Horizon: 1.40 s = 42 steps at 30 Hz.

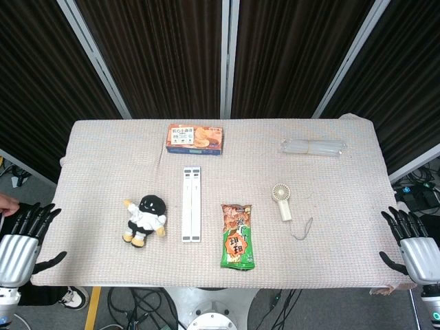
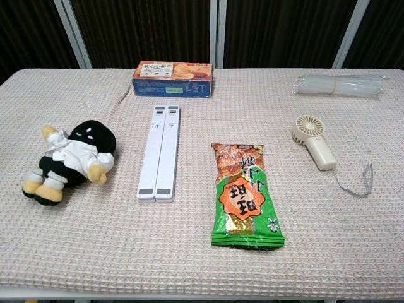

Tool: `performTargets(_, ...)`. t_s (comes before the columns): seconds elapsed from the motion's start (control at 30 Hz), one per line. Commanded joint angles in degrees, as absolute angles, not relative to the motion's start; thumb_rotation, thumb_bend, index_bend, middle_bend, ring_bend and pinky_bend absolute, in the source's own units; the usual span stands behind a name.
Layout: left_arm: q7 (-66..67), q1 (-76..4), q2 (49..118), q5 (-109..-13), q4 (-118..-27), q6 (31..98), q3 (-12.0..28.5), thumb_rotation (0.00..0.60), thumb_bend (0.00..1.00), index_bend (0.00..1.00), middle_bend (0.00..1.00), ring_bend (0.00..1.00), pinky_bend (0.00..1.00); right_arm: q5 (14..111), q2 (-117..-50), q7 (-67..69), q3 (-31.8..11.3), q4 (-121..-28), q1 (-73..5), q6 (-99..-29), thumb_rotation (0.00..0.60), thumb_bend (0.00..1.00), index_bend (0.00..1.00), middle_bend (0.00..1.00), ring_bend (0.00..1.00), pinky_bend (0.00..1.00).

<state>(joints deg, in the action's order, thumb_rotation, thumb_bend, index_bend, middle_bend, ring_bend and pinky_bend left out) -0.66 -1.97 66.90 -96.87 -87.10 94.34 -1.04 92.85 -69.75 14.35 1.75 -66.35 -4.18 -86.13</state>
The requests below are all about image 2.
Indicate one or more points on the orange and blue biscuit box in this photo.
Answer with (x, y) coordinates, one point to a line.
(173, 79)

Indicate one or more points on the white folding laptop stand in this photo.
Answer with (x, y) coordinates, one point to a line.
(159, 154)

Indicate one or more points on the black plush doll white shirt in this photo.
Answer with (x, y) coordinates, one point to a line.
(79, 151)

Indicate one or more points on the bundle of clear glue sticks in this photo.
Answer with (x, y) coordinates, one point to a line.
(337, 84)

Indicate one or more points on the beige waffle-weave tablecloth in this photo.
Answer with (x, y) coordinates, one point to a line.
(202, 252)

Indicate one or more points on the grey metal frame post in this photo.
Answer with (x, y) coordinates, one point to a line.
(350, 33)
(217, 33)
(74, 33)

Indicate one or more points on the cream handheld fan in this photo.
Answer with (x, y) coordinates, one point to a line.
(317, 148)

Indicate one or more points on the green and orange snack bag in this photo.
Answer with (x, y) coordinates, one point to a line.
(244, 195)

